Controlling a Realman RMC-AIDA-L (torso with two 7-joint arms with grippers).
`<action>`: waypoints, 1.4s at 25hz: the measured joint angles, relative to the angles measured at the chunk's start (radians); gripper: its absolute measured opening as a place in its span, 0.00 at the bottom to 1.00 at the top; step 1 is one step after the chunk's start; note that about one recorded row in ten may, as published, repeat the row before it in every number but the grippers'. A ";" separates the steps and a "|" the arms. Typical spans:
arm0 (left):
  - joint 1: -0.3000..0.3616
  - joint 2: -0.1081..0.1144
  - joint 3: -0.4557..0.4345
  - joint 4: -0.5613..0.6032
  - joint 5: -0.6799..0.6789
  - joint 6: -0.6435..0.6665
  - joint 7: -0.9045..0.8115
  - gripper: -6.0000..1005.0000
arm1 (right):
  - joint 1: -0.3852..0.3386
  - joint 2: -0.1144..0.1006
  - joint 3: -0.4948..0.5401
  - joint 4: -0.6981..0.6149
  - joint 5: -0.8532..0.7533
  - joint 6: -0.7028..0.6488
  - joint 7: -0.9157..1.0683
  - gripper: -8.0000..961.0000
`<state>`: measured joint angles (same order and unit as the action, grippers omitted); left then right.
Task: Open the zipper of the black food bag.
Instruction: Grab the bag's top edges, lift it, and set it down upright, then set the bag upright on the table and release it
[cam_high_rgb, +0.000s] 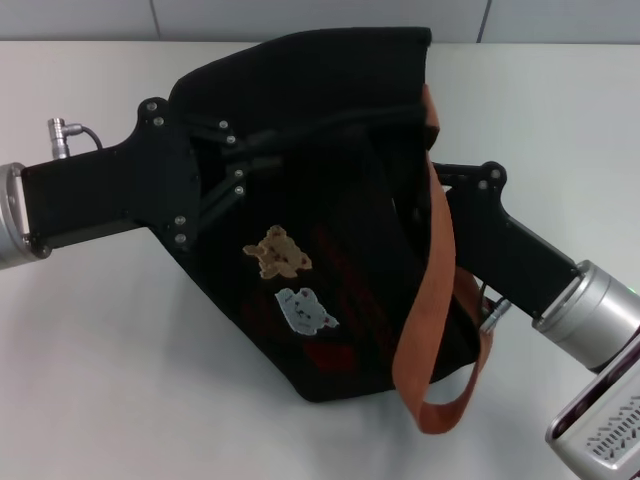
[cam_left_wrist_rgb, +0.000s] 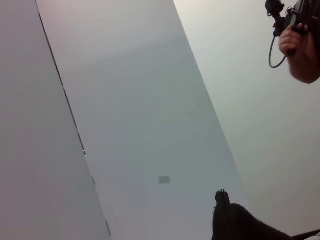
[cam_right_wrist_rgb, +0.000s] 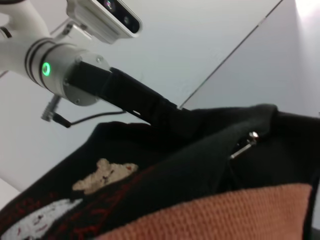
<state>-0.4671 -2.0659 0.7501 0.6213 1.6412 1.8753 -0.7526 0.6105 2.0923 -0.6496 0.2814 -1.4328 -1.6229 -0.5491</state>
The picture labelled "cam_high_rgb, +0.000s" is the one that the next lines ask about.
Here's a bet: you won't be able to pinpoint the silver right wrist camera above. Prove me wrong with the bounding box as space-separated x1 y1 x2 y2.
544 333 640 474

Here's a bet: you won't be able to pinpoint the left wrist cable with connector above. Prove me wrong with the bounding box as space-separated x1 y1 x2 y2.
47 118 105 161

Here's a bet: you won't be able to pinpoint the black food bag orange straps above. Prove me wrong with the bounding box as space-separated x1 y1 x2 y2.
167 25 496 435

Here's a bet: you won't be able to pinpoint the right wrist cable with connector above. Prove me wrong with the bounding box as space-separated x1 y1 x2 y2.
478 294 513 334

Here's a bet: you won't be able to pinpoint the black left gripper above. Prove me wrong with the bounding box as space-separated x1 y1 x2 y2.
20 95 282 255

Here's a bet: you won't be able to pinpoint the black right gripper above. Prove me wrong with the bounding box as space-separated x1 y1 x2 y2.
432 160 582 320

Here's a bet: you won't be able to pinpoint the wrist cable with connector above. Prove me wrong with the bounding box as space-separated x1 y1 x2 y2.
478 294 513 334
47 118 105 161

